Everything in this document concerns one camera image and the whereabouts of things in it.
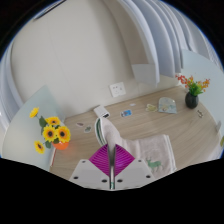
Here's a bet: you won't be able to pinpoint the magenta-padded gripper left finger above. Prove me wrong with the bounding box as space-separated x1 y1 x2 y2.
69 143 111 190

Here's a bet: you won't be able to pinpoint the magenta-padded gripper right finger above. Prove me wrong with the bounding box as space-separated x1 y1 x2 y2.
114 144 156 190

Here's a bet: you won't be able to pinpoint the beige towel with green trim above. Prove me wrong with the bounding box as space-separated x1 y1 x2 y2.
94 116 177 191

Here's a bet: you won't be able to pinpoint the blue sticker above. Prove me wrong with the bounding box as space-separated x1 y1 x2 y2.
120 109 133 118

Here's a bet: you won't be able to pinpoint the sunflowers in orange vase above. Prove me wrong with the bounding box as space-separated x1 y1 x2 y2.
28 106 72 155

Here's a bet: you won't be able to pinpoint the small white box device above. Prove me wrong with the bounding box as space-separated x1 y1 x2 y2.
93 104 111 119

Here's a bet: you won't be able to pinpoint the pale yellow-green sticker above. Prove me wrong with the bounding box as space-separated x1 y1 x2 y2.
145 103 158 113

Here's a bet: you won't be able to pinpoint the frosted desk divider with label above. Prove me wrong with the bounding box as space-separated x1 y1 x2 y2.
1 84 66 169

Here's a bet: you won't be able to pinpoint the orange flowers in black vase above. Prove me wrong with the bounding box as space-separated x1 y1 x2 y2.
175 73 211 110

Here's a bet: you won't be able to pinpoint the small frosted desk divider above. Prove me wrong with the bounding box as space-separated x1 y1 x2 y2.
130 63 158 86

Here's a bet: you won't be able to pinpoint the narrow grey curtain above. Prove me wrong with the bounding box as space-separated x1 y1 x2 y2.
0 39 18 134

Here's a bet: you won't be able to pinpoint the large frosted desk divider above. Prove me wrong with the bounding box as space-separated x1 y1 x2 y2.
179 49 224 101

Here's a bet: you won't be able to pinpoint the wide grey curtain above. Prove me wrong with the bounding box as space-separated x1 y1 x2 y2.
118 0 214 88

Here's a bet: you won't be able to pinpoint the white wall socket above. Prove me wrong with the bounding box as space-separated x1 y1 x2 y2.
109 81 127 98

